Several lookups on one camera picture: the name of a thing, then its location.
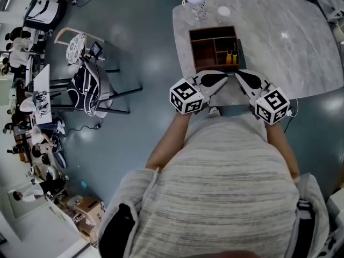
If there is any grey chair with black legs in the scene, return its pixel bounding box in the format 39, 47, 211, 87
48, 62, 143, 118

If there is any brown wooden organizer box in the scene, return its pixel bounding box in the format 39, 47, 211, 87
188, 25, 240, 74

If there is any white patterned round cushion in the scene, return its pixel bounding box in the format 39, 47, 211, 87
66, 33, 87, 66

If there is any black and white backpack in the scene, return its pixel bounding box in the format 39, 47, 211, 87
66, 64, 102, 117

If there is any small black monitor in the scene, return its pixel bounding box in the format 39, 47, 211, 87
88, 41, 103, 58

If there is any light wooden chair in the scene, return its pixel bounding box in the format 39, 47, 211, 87
54, 27, 107, 63

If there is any brown cardboard box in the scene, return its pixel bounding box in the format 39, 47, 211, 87
76, 196, 107, 239

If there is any white desk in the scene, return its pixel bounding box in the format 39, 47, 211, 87
33, 64, 53, 125

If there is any person's grey striped shirt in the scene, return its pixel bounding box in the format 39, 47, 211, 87
96, 113, 331, 258

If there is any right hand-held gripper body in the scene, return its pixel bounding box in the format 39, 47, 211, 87
248, 82, 290, 125

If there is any person's left forearm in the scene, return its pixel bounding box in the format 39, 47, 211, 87
145, 111, 192, 170

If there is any large white black-edged case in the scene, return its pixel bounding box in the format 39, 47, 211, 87
23, 0, 67, 31

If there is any person's right forearm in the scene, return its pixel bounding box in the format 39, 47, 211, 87
266, 122, 300, 180

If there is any clear jar with white lid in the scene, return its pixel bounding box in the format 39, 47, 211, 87
216, 6, 231, 24

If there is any black white-striped backpack strap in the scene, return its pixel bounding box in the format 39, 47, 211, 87
295, 199, 317, 258

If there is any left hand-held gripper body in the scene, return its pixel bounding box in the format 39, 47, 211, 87
169, 76, 211, 115

